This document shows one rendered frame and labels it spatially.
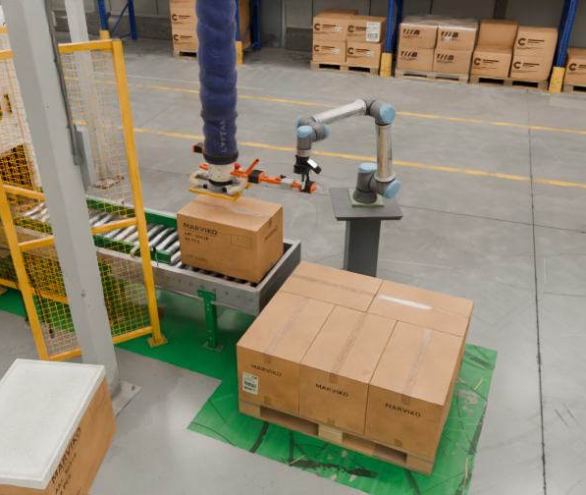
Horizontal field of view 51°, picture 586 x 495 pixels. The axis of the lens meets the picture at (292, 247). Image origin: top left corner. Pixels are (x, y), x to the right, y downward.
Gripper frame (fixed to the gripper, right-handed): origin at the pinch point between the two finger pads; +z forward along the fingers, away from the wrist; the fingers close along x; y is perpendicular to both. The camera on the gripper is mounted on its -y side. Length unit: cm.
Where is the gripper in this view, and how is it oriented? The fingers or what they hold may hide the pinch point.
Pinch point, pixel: (306, 185)
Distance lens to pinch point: 380.5
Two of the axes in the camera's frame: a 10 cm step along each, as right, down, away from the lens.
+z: -0.1, 8.6, 5.1
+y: -9.2, -2.1, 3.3
